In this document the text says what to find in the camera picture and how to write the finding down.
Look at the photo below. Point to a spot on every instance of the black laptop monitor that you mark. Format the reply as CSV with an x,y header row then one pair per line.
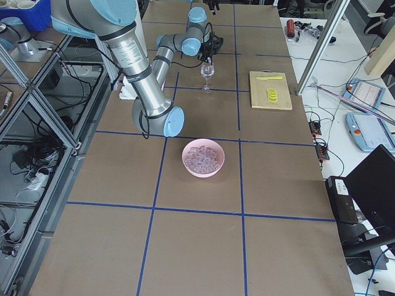
x,y
371,185

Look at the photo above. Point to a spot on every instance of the blue teach pendant far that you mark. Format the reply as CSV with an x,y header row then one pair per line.
x,y
364,93

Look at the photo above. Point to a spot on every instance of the red cylinder bottle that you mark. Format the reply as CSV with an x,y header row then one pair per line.
x,y
290,31

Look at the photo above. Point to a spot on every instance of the pink bowl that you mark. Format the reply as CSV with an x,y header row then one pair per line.
x,y
208,143

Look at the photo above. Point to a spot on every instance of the aluminium frame post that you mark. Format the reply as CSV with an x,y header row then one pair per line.
x,y
323,41

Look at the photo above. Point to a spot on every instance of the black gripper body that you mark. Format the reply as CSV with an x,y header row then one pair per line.
x,y
206,49
212,5

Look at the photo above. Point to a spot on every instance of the blue teach pendant near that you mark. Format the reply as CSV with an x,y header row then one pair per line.
x,y
368,132

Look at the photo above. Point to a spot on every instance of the black box device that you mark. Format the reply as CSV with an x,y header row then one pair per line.
x,y
341,202

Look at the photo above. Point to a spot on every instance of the pile of ice cubes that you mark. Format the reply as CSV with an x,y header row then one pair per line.
x,y
202,160

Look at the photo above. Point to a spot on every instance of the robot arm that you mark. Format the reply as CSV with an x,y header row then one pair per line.
x,y
115,23

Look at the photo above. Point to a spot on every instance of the clear wine glass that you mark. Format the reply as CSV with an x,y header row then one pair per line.
x,y
207,71

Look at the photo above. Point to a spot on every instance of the bamboo cutting board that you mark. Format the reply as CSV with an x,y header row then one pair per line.
x,y
258,91

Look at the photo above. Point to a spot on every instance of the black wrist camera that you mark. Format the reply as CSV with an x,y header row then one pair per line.
x,y
217,43

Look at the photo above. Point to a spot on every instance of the lemon slice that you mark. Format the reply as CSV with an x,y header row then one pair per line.
x,y
272,93
273,100
271,90
272,96

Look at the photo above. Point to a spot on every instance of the blue teach pendant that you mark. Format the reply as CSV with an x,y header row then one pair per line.
x,y
364,93
368,132

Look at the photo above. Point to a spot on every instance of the yellow plastic knife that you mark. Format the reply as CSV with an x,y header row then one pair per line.
x,y
265,78

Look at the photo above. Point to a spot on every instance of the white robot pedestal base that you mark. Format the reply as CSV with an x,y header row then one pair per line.
x,y
127,91

